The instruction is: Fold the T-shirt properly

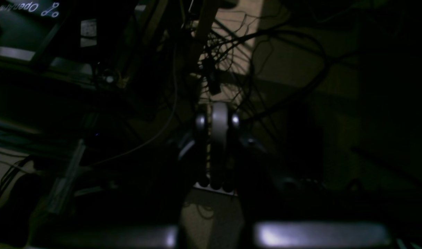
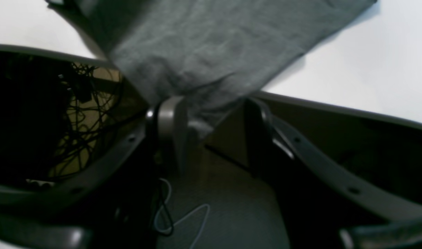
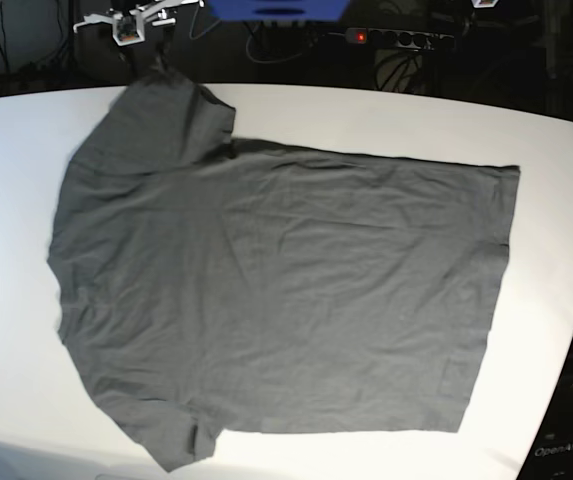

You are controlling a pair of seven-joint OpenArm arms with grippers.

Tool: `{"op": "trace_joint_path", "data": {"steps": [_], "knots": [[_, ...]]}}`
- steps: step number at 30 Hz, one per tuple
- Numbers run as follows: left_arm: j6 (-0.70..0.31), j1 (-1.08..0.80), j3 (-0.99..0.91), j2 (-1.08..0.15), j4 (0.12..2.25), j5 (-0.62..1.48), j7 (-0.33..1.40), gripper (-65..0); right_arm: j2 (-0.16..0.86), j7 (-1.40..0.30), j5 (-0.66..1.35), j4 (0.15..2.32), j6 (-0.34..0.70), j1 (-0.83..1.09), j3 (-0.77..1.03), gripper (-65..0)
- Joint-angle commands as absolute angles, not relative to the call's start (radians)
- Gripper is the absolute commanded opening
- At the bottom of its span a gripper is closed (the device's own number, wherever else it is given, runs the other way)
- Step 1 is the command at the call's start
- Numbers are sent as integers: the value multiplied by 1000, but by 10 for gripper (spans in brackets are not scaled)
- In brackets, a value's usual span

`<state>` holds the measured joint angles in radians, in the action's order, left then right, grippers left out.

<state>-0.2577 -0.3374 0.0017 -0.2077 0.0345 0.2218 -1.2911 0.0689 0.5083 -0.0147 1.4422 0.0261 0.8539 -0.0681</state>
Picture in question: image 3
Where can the dark grey T-shirt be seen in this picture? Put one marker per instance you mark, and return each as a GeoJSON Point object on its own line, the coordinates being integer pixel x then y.
{"type": "Point", "coordinates": [209, 283]}

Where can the blue box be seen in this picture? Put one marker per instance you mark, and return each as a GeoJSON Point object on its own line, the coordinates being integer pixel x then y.
{"type": "Point", "coordinates": [291, 10]}

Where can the black power strip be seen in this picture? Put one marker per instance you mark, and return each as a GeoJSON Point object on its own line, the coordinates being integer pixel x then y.
{"type": "Point", "coordinates": [400, 39]}

